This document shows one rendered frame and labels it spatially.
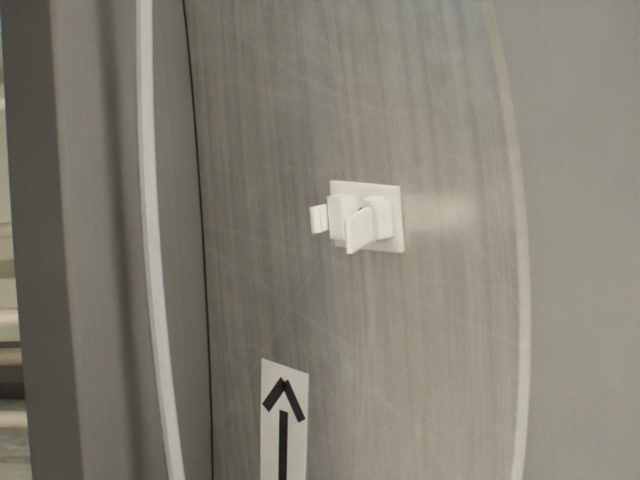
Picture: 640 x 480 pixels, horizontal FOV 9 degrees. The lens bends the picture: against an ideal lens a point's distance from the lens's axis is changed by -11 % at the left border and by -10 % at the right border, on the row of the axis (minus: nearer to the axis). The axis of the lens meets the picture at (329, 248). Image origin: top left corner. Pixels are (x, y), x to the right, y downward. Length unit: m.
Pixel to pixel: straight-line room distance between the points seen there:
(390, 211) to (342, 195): 0.01
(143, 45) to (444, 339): 0.10
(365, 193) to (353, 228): 0.02
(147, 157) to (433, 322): 0.08
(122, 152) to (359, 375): 0.08
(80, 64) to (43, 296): 0.06
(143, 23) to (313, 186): 0.06
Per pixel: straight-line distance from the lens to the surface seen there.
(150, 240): 1.04
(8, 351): 6.45
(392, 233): 1.02
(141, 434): 1.07
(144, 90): 1.03
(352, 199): 1.03
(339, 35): 1.03
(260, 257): 1.06
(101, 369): 1.05
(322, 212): 1.03
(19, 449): 6.28
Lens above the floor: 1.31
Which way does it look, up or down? 10 degrees down
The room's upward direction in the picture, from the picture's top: 5 degrees counter-clockwise
